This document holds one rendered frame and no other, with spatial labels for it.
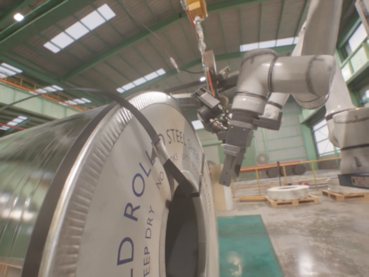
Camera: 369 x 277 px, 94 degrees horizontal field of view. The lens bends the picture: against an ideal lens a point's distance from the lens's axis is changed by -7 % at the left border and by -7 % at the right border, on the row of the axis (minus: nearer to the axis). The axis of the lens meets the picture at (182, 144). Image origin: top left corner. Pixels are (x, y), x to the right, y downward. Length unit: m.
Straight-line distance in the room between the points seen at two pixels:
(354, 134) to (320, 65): 0.59
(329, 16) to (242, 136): 0.41
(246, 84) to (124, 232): 0.44
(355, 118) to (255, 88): 0.61
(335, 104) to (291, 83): 0.77
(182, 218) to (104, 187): 0.75
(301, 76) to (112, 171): 0.44
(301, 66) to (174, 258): 0.98
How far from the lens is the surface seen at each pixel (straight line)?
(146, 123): 0.45
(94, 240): 0.36
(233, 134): 0.47
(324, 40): 0.67
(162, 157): 0.47
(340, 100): 1.25
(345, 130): 1.04
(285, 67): 0.49
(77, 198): 0.33
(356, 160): 1.02
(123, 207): 0.41
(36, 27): 4.29
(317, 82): 0.48
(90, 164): 0.35
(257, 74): 0.51
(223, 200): 5.54
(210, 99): 0.93
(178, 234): 1.10
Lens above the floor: 1.03
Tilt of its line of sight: 10 degrees up
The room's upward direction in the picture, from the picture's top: 6 degrees counter-clockwise
